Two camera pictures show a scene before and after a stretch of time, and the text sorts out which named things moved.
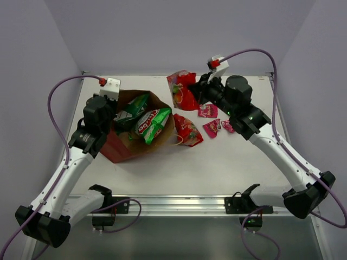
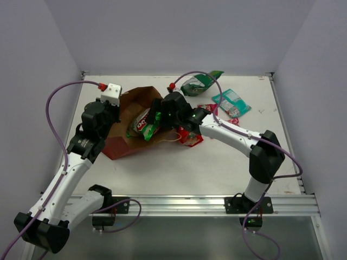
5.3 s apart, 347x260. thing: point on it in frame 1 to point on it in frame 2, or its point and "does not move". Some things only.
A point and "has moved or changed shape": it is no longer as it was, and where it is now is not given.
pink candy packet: (207, 111) does not move
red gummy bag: (188, 129) does not move
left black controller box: (103, 221) does not move
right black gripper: (200, 89) to (158, 105)
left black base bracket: (121, 207) does not move
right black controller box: (251, 221) does not move
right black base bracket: (238, 203) does not move
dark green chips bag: (134, 109) has moved or changed shape
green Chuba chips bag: (150, 123) has moved or changed shape
